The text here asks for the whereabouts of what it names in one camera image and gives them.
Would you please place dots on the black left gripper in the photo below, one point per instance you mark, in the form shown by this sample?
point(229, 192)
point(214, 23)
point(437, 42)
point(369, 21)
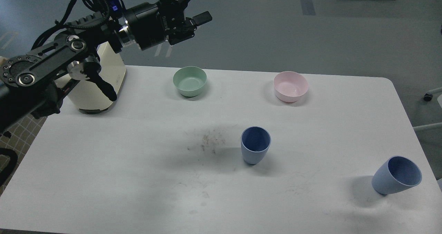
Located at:
point(148, 25)

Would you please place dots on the light blue cup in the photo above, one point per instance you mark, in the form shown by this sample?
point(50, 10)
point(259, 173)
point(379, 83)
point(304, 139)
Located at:
point(255, 142)
point(396, 175)

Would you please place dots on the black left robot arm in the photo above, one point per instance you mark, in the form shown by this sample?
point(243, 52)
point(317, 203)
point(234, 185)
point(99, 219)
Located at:
point(37, 82)

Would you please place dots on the green bowl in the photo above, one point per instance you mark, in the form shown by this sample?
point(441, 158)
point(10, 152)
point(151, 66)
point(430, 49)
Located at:
point(190, 81)

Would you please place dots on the pink bowl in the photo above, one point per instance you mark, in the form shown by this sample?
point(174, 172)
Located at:
point(290, 86)

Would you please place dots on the cream toaster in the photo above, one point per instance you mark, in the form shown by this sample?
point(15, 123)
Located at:
point(86, 96)

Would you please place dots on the beige checkered cloth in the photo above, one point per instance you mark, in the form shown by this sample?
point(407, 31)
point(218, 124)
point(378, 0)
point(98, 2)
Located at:
point(19, 139)

